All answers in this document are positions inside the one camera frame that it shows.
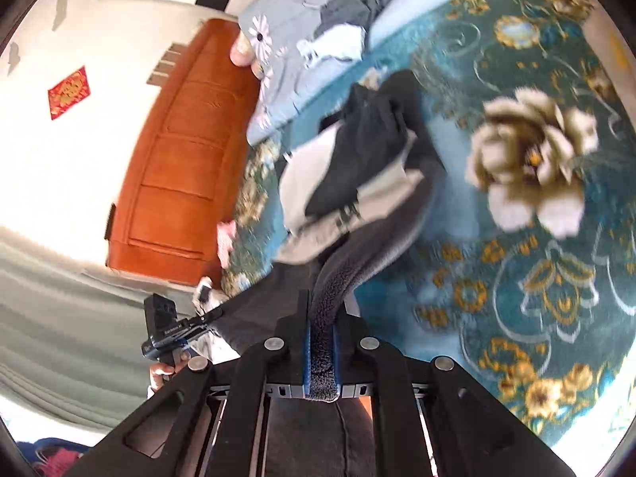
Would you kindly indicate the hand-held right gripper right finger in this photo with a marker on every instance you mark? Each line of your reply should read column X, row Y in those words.
column 339, row 357

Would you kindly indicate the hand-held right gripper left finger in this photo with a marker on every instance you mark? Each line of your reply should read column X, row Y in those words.
column 305, row 357

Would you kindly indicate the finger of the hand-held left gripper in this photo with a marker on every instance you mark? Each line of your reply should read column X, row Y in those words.
column 206, row 319

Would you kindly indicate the grey and black fleece jacket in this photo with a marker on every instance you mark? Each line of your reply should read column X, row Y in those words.
column 367, row 149

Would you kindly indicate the person's left hand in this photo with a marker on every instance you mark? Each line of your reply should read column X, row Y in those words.
column 160, row 376

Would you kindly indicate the pink cloth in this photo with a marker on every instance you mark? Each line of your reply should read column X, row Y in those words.
column 227, row 241

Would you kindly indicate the grey-green curtain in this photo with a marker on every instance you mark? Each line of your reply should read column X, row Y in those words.
column 59, row 318

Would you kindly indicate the brown wooden headboard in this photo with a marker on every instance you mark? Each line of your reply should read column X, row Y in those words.
column 184, row 159

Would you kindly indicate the teal floral blanket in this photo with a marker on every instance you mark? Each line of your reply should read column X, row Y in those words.
column 497, row 308

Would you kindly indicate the dark floral cloth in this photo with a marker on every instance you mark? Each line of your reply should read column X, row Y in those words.
column 54, row 457

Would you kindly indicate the white garment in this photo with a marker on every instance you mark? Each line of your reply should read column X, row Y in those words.
column 335, row 42

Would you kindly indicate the light blue floral pillow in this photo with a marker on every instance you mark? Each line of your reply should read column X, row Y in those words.
column 293, row 15

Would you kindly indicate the dark grey garment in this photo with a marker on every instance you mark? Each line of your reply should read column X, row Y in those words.
column 355, row 5

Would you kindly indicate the red wall decoration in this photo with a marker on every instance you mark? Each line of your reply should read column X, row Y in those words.
column 69, row 92

